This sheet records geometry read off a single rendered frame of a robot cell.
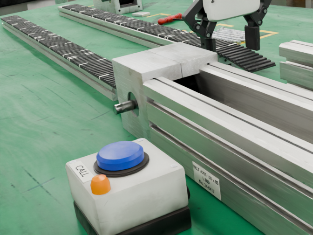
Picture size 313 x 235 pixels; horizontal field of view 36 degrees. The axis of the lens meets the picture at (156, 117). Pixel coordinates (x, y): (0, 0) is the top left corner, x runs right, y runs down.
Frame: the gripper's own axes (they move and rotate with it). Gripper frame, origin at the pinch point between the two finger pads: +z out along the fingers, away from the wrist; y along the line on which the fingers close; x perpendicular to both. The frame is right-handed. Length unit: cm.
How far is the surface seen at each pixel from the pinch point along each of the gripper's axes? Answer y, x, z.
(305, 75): 5.0, 22.6, -1.5
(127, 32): 2.0, -39.3, 2.1
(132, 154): 31.6, 31.5, -3.4
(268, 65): -2.0, 6.8, 2.1
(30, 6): -10, -203, 12
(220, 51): 1.2, -1.6, 0.6
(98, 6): -11, -93, 3
